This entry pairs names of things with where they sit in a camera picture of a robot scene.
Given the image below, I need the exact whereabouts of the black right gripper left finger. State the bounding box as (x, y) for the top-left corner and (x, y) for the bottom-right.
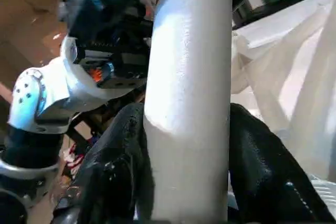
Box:
(52, 103), (154, 224)

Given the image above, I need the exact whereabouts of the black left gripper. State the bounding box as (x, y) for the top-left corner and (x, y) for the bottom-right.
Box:
(63, 0), (161, 89)

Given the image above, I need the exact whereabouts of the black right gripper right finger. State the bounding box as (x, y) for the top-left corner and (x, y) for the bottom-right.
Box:
(229, 104), (336, 224)

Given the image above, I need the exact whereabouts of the white plastic table top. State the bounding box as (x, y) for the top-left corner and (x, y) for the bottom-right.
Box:
(230, 0), (336, 184)

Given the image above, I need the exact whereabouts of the white plastic table leg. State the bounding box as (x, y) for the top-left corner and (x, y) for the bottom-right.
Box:
(142, 0), (234, 222)

